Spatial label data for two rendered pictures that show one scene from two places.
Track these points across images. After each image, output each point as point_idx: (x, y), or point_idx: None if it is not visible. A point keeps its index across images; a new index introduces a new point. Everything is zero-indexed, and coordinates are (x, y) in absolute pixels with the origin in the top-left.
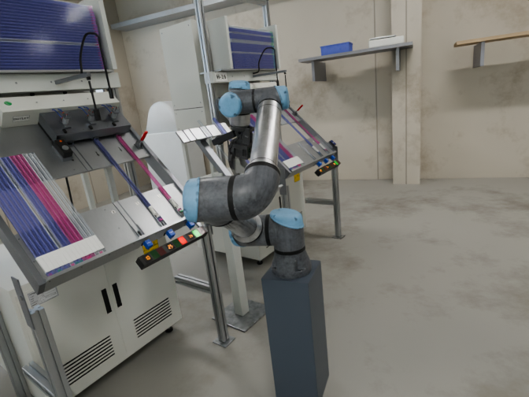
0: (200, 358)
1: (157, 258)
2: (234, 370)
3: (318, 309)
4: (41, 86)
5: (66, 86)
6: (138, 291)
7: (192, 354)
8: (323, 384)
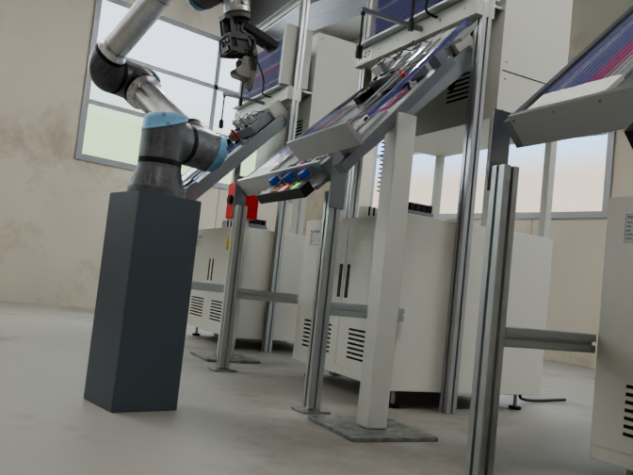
0: (292, 401)
1: (263, 195)
2: (233, 401)
3: (117, 255)
4: (411, 37)
5: (427, 30)
6: (362, 293)
7: None
8: (97, 387)
